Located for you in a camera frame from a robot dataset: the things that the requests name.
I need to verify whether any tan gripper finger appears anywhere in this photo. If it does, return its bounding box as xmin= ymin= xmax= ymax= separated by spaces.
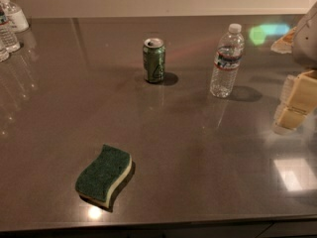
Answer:
xmin=272 ymin=70 xmax=317 ymax=135
xmin=270 ymin=28 xmax=296 ymax=54

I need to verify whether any clear plastic water bottle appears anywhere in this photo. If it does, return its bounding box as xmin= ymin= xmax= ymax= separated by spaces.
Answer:
xmin=210 ymin=24 xmax=245 ymax=98

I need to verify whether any white pump sanitizer bottle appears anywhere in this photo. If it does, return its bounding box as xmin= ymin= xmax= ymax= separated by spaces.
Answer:
xmin=0 ymin=0 xmax=29 ymax=33

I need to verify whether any clear background water bottle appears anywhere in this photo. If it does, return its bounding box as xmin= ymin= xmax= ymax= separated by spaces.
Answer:
xmin=0 ymin=7 xmax=21 ymax=53

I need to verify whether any clear bottle at edge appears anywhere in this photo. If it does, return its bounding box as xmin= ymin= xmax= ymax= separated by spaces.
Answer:
xmin=0 ymin=39 xmax=9 ymax=61

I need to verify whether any green soda can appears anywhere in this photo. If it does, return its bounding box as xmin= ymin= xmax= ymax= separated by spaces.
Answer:
xmin=143 ymin=38 xmax=165 ymax=83

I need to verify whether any green and yellow sponge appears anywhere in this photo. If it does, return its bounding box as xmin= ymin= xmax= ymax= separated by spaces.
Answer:
xmin=75 ymin=145 xmax=133 ymax=208

